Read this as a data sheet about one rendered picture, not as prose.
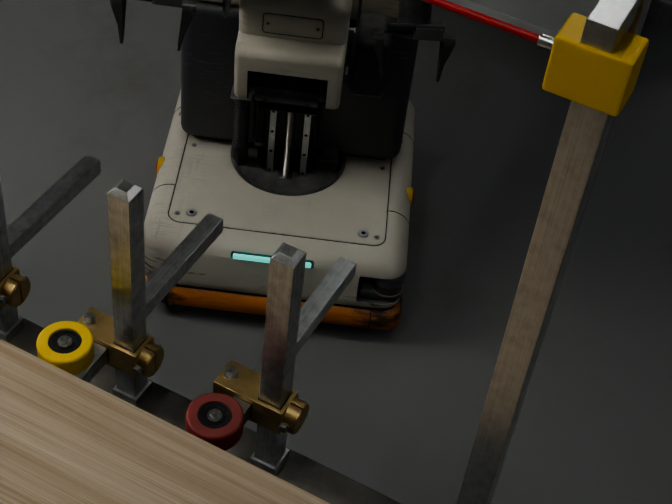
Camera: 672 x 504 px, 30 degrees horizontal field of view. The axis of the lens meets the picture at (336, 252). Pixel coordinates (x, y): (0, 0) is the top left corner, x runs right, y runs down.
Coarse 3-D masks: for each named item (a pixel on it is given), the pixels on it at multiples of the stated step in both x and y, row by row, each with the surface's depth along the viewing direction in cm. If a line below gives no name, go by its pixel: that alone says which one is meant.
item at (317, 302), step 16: (336, 272) 201; (352, 272) 203; (320, 288) 198; (336, 288) 198; (304, 304) 195; (320, 304) 196; (304, 320) 193; (320, 320) 196; (304, 336) 192; (256, 368) 185; (240, 400) 181
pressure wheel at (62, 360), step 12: (60, 324) 181; (72, 324) 181; (48, 336) 179; (60, 336) 180; (72, 336) 180; (84, 336) 180; (48, 348) 178; (60, 348) 178; (72, 348) 178; (84, 348) 178; (48, 360) 176; (60, 360) 176; (72, 360) 177; (84, 360) 178; (72, 372) 178
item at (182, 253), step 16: (208, 224) 210; (192, 240) 207; (208, 240) 209; (176, 256) 204; (192, 256) 206; (160, 272) 202; (176, 272) 202; (160, 288) 199; (96, 352) 189; (96, 368) 189
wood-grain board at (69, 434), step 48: (0, 384) 173; (48, 384) 174; (0, 432) 168; (48, 432) 168; (96, 432) 169; (144, 432) 170; (0, 480) 162; (48, 480) 163; (96, 480) 164; (144, 480) 164; (192, 480) 165; (240, 480) 166
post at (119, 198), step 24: (120, 192) 167; (120, 216) 169; (120, 240) 173; (120, 264) 176; (144, 264) 179; (120, 288) 180; (144, 288) 182; (120, 312) 183; (144, 312) 186; (120, 336) 187; (144, 336) 190; (120, 384) 196; (144, 384) 197
